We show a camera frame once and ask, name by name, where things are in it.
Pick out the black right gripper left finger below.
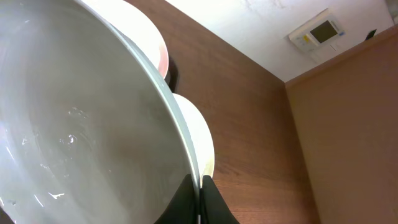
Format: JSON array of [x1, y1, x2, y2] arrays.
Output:
[[155, 174, 197, 224]]

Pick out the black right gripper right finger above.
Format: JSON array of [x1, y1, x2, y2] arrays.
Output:
[[200, 175, 239, 224]]

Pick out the white plate light blue rim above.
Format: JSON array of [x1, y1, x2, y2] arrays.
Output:
[[1, 1, 200, 223]]

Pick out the large brown serving tray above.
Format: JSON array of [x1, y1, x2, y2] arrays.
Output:
[[165, 57, 179, 93]]

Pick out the white plate pink rim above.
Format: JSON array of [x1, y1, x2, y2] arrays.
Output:
[[83, 0, 169, 78]]

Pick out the white wall control panel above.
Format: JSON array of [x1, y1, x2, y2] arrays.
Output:
[[289, 9, 345, 53]]

